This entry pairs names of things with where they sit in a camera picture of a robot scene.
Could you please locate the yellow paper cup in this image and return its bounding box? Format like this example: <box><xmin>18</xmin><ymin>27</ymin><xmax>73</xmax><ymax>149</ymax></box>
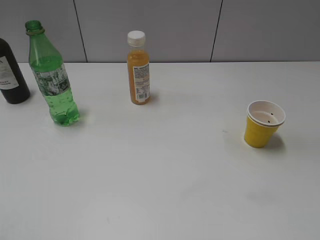
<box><xmin>244</xmin><ymin>100</ymin><xmax>286</xmax><ymax>148</ymax></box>

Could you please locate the dark wine bottle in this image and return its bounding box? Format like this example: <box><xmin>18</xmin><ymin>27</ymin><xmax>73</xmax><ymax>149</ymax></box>
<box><xmin>0</xmin><ymin>38</ymin><xmax>31</xmax><ymax>104</ymax></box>

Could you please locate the green sprite bottle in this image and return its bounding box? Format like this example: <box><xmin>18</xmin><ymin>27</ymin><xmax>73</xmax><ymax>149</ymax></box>
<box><xmin>25</xmin><ymin>20</ymin><xmax>80</xmax><ymax>126</ymax></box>

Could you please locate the orange juice bottle white cap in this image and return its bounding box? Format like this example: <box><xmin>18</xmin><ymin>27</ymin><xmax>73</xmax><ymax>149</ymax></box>
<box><xmin>127</xmin><ymin>30</ymin><xmax>150</xmax><ymax>105</ymax></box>

